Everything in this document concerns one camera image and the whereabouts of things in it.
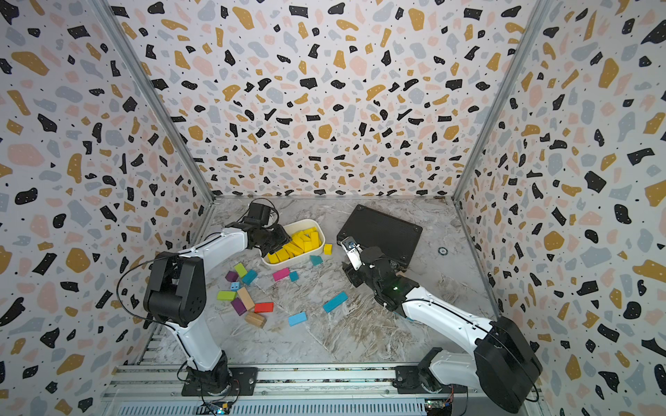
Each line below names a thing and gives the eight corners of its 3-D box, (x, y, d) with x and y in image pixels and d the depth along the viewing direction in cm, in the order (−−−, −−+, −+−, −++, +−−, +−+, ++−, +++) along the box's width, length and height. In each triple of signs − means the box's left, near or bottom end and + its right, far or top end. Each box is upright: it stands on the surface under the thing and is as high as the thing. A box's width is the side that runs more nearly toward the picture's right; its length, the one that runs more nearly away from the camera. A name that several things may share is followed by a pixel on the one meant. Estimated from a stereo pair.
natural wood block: (244, 321, 87) (242, 319, 85) (250, 312, 89) (248, 309, 87) (262, 328, 85) (260, 326, 84) (268, 318, 88) (266, 316, 86)
